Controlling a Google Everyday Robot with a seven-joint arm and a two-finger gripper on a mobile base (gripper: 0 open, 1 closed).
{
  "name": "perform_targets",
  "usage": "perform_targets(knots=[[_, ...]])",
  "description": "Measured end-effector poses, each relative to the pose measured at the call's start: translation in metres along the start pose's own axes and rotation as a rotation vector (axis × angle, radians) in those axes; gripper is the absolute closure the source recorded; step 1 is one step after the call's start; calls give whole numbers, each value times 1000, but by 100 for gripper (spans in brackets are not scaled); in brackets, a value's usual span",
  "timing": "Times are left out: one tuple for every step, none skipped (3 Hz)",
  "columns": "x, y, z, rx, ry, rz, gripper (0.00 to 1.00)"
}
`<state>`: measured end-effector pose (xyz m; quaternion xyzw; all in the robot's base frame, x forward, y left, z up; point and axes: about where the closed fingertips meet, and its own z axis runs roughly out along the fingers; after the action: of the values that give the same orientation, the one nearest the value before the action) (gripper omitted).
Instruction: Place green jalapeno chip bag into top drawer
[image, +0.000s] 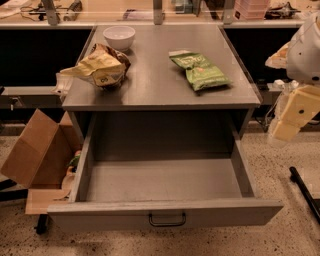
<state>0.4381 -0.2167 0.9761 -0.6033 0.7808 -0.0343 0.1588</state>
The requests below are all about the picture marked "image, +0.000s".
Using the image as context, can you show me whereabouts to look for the open grey top drawer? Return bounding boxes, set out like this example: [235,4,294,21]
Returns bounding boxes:
[48,111,283,232]

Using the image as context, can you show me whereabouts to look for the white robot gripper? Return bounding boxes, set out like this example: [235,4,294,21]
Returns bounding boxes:
[265,12,320,143]

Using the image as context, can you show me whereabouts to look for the pink stacked containers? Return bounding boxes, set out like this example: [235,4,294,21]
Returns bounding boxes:
[234,0,270,20]

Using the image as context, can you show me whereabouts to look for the black drawer handle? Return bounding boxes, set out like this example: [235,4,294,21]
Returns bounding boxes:
[148,213,187,228]

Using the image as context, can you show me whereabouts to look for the green jalapeno chip bag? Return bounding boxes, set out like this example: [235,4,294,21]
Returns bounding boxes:
[169,50,231,92]

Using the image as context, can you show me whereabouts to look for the yellow crumpled chip bag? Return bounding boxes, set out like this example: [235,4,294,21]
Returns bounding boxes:
[60,43,131,89]

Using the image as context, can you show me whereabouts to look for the grey cabinet with top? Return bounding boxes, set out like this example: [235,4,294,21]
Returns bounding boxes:
[63,24,261,132]

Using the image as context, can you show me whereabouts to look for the black bar on floor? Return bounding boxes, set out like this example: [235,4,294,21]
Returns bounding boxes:
[289,166,320,224]

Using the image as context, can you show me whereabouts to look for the items inside cardboard box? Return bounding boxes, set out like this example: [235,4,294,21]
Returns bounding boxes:
[61,150,81,198]

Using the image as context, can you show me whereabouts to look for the brown cardboard box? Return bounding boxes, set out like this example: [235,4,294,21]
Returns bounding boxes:
[1,109,81,215]

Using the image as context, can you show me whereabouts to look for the white ceramic bowl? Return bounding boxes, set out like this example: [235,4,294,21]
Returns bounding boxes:
[103,26,136,52]

